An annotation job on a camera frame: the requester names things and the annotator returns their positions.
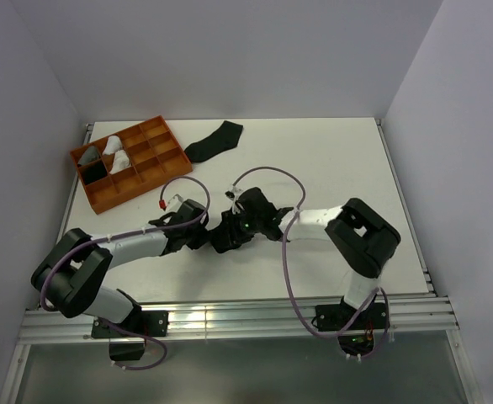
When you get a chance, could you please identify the lower white rolled sock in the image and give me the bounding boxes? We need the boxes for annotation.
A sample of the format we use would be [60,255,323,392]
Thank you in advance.
[109,150,131,174]

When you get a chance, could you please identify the grey rolled sock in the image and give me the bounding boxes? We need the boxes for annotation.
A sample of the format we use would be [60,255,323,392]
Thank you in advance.
[77,146,101,167]

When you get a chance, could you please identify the white rolled sock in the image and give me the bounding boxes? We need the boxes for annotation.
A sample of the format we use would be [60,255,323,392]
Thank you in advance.
[102,135,123,156]
[109,150,131,174]

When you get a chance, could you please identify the upper white rolled sock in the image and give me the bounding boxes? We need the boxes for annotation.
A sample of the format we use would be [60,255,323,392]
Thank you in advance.
[102,135,123,156]

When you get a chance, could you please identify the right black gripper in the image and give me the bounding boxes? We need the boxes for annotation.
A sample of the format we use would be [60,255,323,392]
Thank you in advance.
[217,208,263,247]

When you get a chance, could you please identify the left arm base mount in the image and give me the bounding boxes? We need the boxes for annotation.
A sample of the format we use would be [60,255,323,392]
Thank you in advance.
[91,311,168,369]

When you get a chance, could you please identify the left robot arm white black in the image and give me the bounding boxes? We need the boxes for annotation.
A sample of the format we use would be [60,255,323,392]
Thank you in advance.
[30,199,208,336]

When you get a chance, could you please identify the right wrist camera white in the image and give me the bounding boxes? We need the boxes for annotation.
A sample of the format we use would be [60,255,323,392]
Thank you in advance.
[225,184,243,214]

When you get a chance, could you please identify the orange compartment tray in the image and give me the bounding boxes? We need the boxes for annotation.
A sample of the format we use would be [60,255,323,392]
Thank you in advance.
[70,115,193,215]

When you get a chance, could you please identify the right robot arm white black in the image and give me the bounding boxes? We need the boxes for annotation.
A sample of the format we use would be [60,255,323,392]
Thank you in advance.
[211,187,401,328]

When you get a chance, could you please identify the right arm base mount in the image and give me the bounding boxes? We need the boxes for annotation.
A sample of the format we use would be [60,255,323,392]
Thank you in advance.
[311,301,389,332]

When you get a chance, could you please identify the aluminium frame rail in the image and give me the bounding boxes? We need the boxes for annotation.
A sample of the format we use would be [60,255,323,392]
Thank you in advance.
[0,118,484,403]

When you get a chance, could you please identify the black sock with white stripes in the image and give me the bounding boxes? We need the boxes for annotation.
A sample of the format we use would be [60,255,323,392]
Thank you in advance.
[80,160,108,185]

